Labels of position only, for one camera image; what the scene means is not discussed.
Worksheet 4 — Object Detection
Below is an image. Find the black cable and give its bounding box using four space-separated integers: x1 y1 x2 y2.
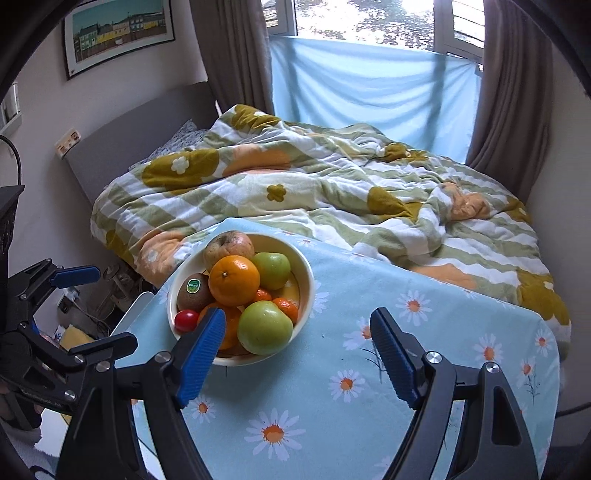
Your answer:
0 134 23 186

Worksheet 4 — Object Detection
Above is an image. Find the white window frame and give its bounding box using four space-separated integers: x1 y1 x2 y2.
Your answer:
261 0 485 65

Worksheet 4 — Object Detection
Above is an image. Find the yellow-red wrinkled apple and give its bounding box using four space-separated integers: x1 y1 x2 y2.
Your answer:
203 231 256 273

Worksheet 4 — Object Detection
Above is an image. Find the large orange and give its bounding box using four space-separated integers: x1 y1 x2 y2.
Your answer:
209 255 261 308

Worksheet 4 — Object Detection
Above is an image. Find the medium orange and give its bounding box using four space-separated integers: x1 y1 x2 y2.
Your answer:
198 302 243 350

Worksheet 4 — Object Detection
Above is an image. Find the blue daisy tablecloth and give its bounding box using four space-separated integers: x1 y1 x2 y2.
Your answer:
115 217 561 480

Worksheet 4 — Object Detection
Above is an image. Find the white wall socket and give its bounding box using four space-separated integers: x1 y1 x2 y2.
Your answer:
54 128 83 160

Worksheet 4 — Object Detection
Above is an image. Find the white table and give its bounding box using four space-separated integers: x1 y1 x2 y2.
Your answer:
111 291 158 344

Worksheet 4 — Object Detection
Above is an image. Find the light blue window cloth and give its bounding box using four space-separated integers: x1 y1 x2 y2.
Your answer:
269 36 481 153

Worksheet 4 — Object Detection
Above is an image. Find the red cherry tomato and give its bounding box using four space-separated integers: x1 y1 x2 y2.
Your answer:
174 309 200 333

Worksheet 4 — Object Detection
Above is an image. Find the framed wall poster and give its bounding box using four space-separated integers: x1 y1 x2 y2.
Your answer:
62 0 176 81

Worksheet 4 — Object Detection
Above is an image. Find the grey patterned pillow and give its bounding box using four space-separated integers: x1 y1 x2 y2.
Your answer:
129 119 211 171

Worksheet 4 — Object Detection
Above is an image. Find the yellow bag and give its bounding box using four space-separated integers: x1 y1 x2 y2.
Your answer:
60 323 95 352

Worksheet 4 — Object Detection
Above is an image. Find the green striped floral blanket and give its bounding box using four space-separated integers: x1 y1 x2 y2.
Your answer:
90 104 573 352

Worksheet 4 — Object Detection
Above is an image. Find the brown curtain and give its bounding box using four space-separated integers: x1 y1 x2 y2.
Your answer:
189 0 278 116
464 0 555 204

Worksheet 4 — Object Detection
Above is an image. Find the brown kiwi with green label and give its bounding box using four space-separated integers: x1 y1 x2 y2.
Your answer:
177 273 211 312

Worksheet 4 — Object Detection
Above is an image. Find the small mandarin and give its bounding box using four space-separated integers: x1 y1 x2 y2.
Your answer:
271 298 299 324

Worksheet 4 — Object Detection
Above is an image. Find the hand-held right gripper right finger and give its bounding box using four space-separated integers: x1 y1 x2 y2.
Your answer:
369 307 539 480

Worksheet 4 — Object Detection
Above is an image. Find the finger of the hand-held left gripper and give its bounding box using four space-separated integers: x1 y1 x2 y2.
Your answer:
9 258 101 308
69 332 139 371

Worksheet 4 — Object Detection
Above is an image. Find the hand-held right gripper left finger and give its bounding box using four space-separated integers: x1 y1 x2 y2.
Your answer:
55 307 227 480

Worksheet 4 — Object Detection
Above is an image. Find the grey bed headboard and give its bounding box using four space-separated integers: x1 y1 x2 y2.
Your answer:
67 80 220 208

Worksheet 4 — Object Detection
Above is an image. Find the green apple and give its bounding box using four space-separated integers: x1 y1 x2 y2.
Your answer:
238 300 294 356
252 252 292 291

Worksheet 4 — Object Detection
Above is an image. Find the cream ceramic bowl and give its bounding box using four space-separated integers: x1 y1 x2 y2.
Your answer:
167 233 315 367

